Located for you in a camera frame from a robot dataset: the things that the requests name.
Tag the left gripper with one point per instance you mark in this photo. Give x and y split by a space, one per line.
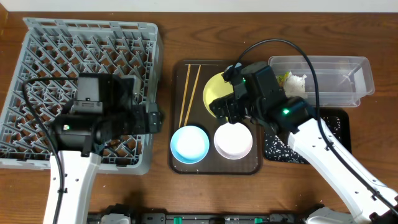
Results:
154 118

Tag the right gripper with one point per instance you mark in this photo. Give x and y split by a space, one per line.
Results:
224 107

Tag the white paper napkin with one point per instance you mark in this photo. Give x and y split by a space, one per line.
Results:
294 85

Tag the white bowl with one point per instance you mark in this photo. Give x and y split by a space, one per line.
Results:
233 141

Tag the rice grains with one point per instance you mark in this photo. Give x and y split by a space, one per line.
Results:
276 150

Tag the green snack wrapper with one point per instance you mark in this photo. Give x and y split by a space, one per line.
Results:
281 79

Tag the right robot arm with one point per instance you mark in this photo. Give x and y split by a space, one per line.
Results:
368 200

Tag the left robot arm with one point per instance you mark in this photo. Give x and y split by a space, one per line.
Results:
103 110

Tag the black waste tray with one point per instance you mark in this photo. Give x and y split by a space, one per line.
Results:
323 112

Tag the clear plastic waste bin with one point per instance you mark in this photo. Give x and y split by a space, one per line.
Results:
342 80

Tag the yellow round plate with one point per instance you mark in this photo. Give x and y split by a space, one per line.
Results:
215 88

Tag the light blue bowl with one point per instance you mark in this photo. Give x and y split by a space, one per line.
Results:
189 144

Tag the dark brown serving tray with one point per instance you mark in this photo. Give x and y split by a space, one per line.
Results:
213 163

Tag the grey plastic dish rack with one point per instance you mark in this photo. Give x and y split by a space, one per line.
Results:
64 48

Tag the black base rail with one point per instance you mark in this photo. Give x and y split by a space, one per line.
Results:
120 213

